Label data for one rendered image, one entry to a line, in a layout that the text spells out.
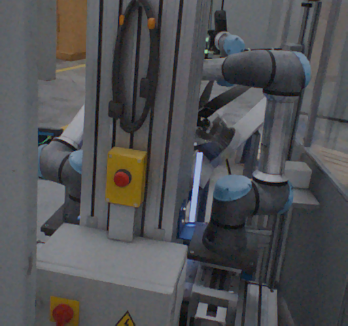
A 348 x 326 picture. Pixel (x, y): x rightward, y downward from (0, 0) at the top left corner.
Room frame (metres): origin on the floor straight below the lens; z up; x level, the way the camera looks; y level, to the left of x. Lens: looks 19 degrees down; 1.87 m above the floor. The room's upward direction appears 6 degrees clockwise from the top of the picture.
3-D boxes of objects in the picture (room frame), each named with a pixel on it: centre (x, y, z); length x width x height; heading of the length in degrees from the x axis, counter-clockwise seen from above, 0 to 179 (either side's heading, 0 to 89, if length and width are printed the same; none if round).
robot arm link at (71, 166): (1.53, 0.30, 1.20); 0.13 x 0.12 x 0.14; 63
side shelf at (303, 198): (2.41, -0.61, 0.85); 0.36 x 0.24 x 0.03; 4
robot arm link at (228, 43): (1.89, -0.17, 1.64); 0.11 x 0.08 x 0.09; 15
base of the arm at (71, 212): (1.53, 0.30, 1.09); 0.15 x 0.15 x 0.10
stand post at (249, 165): (2.41, -0.39, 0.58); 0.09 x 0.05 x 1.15; 4
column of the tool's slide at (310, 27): (2.71, -0.63, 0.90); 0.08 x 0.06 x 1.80; 39
